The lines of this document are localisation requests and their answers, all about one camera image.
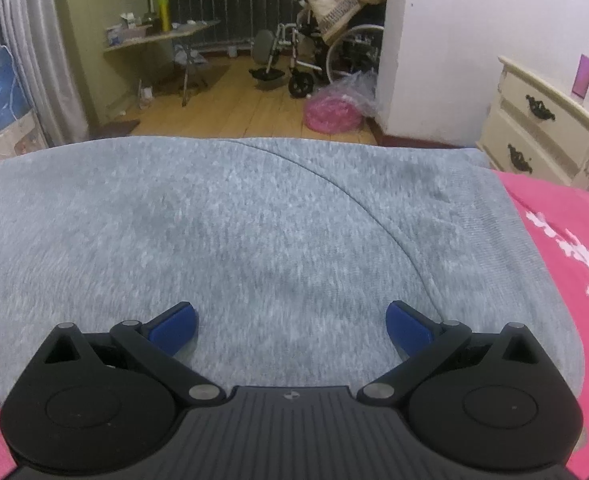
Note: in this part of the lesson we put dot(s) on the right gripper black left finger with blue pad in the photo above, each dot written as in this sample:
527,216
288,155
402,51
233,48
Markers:
133,363

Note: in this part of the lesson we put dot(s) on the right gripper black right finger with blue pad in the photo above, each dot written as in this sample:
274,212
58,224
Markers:
449,363

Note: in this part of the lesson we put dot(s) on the grey hoodie sweatshirt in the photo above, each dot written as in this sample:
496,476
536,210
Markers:
289,249

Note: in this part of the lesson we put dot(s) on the cream bedside cabinet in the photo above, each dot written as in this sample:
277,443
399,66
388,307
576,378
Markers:
535,129

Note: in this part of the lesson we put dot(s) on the white water dispenser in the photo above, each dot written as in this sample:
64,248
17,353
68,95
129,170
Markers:
23,136

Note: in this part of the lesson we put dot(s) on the pink bag in plastic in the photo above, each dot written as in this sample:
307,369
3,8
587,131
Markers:
343,105

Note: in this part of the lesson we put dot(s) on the purple box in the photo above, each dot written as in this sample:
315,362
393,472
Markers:
580,85

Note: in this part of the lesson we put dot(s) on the wheelchair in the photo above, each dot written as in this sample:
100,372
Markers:
298,51

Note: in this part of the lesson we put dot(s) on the grey curtain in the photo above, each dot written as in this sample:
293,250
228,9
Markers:
31,31

